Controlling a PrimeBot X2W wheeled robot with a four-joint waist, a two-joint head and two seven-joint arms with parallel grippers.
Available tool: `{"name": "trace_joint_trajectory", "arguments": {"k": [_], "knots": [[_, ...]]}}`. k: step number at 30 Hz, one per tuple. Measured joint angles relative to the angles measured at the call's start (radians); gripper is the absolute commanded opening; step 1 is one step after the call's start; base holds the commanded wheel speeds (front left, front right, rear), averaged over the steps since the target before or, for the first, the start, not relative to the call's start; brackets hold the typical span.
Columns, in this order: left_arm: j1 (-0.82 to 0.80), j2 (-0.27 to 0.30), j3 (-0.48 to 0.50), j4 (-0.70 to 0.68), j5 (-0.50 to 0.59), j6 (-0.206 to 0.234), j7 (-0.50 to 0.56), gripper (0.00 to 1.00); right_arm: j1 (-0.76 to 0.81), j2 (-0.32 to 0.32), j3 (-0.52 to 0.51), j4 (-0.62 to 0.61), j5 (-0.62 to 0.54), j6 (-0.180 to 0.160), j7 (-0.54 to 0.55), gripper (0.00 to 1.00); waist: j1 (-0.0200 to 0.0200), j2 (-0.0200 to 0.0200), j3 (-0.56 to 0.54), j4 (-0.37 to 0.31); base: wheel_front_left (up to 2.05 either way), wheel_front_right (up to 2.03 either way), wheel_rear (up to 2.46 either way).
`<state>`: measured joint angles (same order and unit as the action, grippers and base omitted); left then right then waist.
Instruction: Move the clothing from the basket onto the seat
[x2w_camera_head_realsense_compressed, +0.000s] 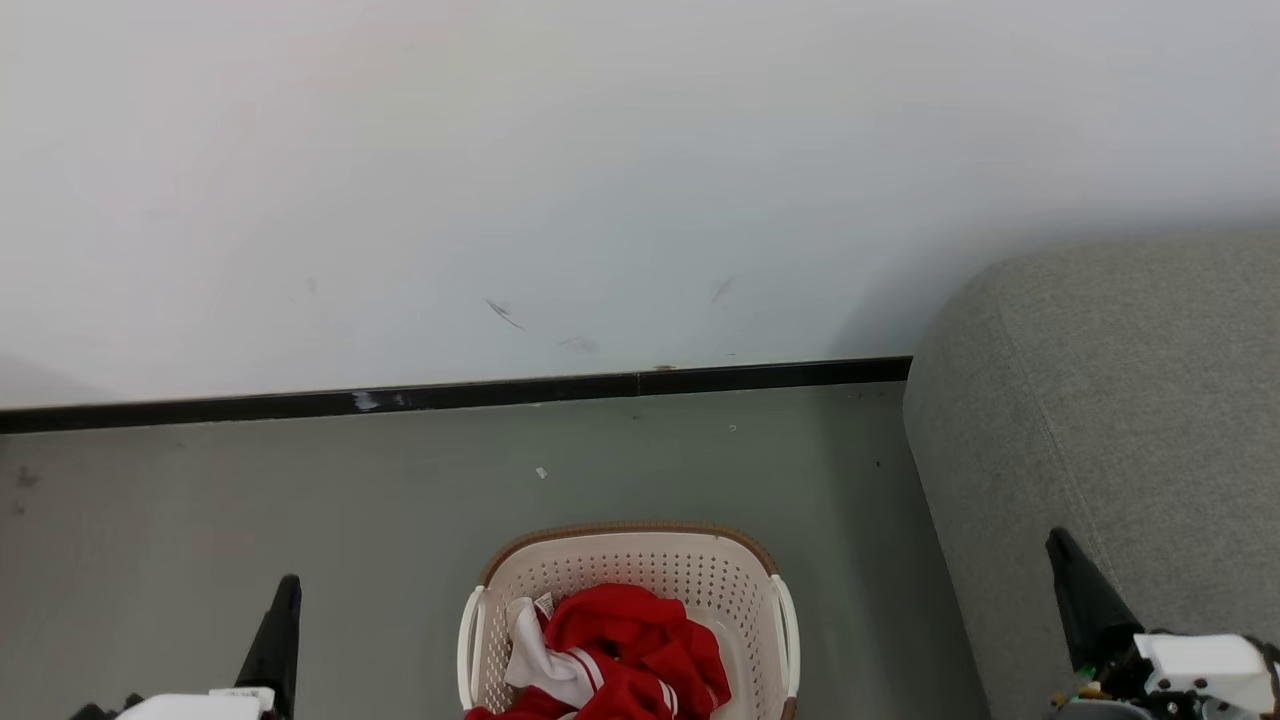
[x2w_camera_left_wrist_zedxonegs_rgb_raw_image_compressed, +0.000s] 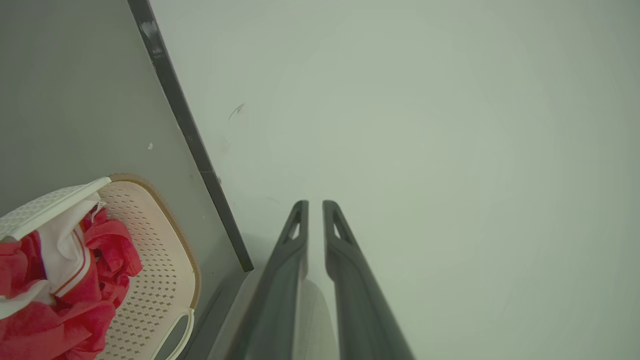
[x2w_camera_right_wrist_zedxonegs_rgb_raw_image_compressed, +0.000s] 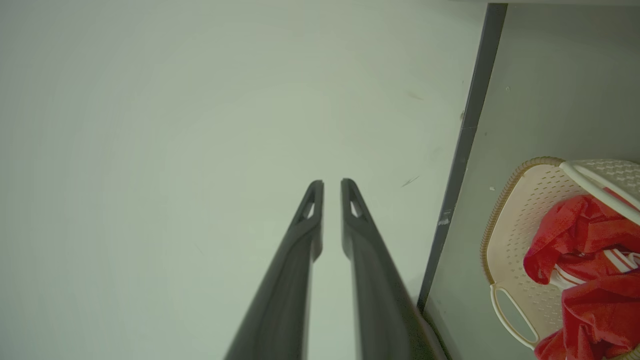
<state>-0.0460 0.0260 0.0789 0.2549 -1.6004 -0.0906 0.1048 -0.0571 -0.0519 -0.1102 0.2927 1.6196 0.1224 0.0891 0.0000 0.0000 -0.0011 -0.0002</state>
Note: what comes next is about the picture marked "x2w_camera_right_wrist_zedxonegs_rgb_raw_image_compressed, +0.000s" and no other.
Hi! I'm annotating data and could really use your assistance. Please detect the red and white garment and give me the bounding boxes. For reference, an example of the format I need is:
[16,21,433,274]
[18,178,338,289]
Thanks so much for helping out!
[533,272,640,360]
[523,194,640,287]

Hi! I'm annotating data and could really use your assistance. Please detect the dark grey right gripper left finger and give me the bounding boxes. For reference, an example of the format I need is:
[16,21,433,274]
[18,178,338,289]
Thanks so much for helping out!
[223,180,325,360]

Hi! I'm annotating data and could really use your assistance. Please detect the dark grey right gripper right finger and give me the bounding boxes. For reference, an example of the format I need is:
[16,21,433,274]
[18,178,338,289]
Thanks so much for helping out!
[341,178,447,360]

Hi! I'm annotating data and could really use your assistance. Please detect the cream perforated laundry basket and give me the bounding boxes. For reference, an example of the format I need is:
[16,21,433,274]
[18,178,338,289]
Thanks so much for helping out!
[480,156,640,360]

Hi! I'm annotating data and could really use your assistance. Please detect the black wall baseboard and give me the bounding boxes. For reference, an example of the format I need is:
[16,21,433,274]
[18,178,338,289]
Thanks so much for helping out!
[416,3,509,316]

